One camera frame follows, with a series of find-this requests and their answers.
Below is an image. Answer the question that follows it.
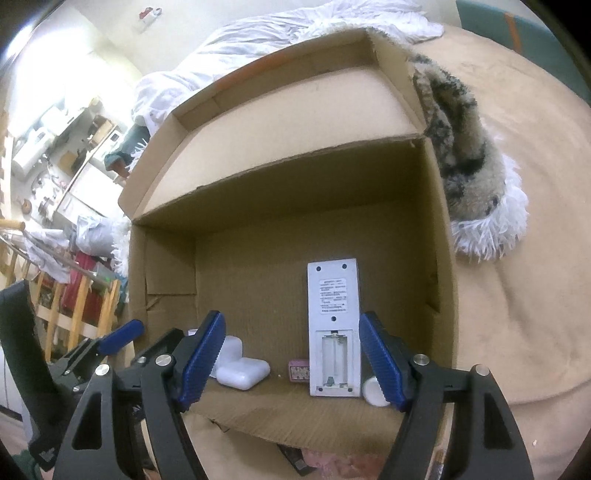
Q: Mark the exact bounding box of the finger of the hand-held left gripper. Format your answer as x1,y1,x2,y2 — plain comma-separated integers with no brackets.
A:
131,329,185,368
51,319,145,389

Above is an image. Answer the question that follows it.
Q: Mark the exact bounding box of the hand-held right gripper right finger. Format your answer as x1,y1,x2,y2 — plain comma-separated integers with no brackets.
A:
358,311,536,480

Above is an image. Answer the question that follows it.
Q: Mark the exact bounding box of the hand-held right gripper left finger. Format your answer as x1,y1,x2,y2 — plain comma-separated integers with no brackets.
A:
52,310,228,480

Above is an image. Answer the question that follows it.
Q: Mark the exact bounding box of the white pill bottle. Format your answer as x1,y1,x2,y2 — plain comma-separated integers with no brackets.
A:
361,375,392,408

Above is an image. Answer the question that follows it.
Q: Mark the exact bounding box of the small white hinged case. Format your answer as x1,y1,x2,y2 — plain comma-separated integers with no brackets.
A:
210,335,244,379

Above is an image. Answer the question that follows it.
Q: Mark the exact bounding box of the white earbuds case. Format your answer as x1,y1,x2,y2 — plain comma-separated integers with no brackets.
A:
216,357,271,391

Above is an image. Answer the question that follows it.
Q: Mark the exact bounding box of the white remote control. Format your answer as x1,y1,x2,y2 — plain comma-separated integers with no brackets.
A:
307,258,362,398

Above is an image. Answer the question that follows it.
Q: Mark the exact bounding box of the brown cardboard box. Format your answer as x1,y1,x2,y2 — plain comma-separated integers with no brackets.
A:
117,27,459,455

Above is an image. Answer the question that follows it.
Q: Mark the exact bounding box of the black flashlight with strap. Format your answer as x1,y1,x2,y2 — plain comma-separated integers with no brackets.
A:
277,443,315,477

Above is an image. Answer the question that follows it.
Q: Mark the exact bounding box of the yellow wooden rack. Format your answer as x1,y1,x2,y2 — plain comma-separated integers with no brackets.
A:
0,219,122,361

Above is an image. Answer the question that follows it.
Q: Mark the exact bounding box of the red bag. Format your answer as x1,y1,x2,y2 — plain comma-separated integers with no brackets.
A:
62,251,116,324

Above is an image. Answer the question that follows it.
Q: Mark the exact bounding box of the hanging white cloth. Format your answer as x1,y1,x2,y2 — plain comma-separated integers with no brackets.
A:
23,228,77,282

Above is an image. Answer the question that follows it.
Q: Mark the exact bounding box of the white plastic bag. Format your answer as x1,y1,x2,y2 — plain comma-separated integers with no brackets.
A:
71,215,125,257

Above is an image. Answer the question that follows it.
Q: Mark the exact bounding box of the white base cabinet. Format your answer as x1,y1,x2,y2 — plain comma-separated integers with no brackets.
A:
53,161,125,222

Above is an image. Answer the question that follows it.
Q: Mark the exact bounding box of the dark teal cushion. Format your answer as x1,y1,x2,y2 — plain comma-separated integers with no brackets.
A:
104,124,153,178

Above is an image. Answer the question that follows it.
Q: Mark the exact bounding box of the white water heater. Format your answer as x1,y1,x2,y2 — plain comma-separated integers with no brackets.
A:
11,131,51,178

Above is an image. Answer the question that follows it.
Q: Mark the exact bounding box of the furry patterned blanket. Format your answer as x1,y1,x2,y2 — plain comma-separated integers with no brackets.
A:
111,28,529,278

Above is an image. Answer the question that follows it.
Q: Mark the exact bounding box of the white duvet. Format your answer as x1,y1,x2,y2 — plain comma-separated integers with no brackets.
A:
131,0,445,134

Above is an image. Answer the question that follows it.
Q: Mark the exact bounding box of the teal cushion with orange stripe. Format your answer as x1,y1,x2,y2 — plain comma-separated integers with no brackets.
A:
455,0,591,100

